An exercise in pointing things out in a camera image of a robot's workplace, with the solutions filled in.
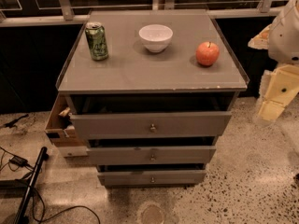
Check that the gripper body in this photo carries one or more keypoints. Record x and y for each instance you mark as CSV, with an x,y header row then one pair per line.
x,y
285,37

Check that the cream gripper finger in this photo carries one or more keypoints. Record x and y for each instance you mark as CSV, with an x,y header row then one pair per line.
x,y
270,110

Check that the grey bottom drawer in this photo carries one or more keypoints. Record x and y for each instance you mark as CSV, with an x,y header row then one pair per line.
x,y
152,178

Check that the grey drawer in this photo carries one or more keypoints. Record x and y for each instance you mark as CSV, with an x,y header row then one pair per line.
x,y
150,125
150,155
152,178

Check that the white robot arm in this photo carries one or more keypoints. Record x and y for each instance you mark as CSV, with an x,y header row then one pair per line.
x,y
281,40

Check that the grey middle drawer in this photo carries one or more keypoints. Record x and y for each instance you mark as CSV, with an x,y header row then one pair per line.
x,y
150,155

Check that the grey drawer cabinet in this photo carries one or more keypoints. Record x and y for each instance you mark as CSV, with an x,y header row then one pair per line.
x,y
135,80

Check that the grey top drawer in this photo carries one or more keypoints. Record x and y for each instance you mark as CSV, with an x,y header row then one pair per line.
x,y
150,125

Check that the red apple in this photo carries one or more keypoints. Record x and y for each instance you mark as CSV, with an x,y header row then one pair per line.
x,y
207,53

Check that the white ceramic bowl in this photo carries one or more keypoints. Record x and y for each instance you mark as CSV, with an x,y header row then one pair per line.
x,y
155,37

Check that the green soda can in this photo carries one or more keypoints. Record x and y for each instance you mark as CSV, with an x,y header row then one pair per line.
x,y
96,39

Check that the cardboard box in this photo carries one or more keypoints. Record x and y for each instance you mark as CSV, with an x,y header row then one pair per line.
x,y
61,131

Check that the metal railing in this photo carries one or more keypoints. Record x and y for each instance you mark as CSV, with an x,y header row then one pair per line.
x,y
37,12

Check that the black power adapter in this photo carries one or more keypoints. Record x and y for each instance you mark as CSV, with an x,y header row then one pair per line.
x,y
19,161

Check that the black pole stand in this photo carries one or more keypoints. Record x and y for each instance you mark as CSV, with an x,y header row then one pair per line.
x,y
29,186

